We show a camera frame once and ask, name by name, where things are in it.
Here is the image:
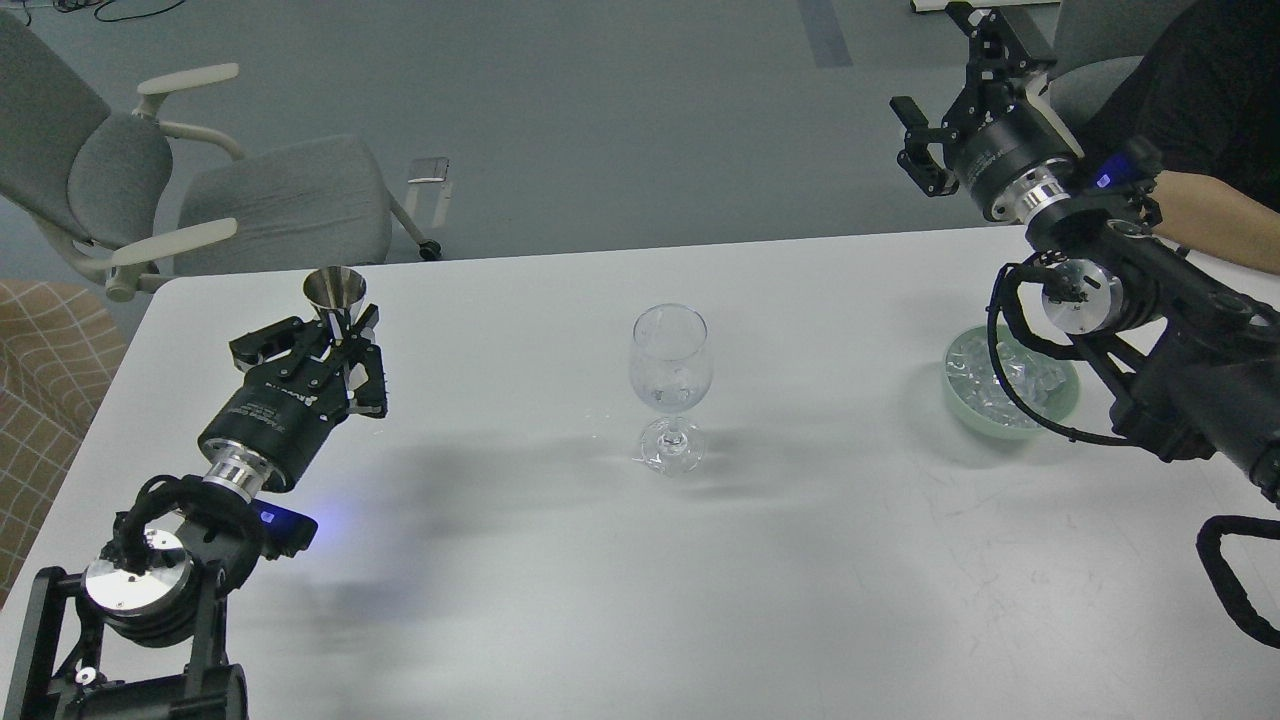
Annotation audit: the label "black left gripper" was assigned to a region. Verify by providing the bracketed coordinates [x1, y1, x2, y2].
[197, 316, 388, 493]

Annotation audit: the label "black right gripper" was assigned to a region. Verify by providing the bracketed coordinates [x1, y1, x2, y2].
[890, 3, 1082, 223]

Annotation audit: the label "steel double jigger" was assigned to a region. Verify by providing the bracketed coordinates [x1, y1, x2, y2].
[302, 266, 367, 345]

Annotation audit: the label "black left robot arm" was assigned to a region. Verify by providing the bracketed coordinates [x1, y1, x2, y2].
[4, 307, 387, 719]

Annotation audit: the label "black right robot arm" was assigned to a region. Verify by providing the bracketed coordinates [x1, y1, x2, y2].
[890, 3, 1277, 503]

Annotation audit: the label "clear ice cubes pile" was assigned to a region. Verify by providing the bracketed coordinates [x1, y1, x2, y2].
[948, 334, 1071, 429]

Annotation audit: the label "clear wine glass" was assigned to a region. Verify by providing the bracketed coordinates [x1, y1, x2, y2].
[628, 304, 714, 477]

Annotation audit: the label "grey office chair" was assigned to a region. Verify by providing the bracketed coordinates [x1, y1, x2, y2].
[1047, 1, 1192, 132]
[1, 13, 442, 302]

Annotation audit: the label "person in black shirt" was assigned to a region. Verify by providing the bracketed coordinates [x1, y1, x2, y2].
[1078, 1, 1279, 274]

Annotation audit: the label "green bowl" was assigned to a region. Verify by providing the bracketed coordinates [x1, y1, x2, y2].
[942, 323, 1082, 439]

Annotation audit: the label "black cables on floor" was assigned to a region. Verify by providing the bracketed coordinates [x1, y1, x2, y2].
[0, 0, 191, 28]

